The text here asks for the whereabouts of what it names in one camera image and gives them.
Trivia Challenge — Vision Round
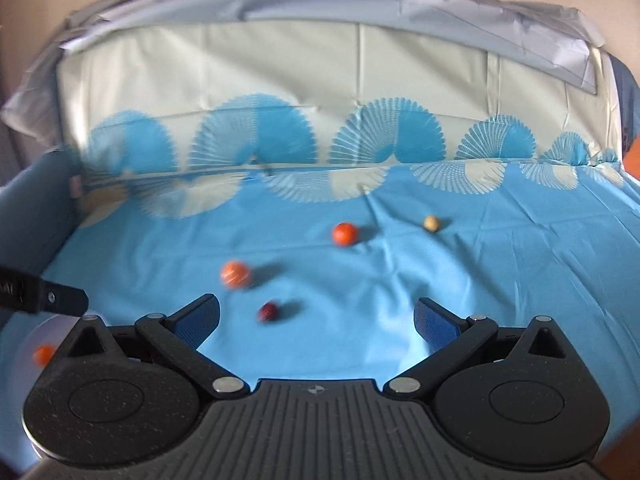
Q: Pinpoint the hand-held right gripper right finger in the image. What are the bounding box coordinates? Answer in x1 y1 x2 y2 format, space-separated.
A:
382 297 583 401

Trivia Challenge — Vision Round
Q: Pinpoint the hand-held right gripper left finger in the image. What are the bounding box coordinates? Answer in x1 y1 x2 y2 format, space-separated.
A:
59 294 251 402

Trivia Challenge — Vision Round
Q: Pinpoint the lilac plastic plate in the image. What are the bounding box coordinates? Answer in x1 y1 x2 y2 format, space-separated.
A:
9 312 77 396

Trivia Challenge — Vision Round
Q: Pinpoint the blue fan-print sheet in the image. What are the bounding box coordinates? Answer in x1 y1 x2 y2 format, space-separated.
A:
0 20 640 471

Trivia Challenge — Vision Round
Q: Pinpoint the orange object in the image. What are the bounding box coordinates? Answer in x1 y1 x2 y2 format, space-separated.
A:
621 132 640 182

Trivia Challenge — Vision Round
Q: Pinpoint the grey cover cloth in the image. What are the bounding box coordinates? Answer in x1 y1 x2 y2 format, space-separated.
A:
0 0 610 136

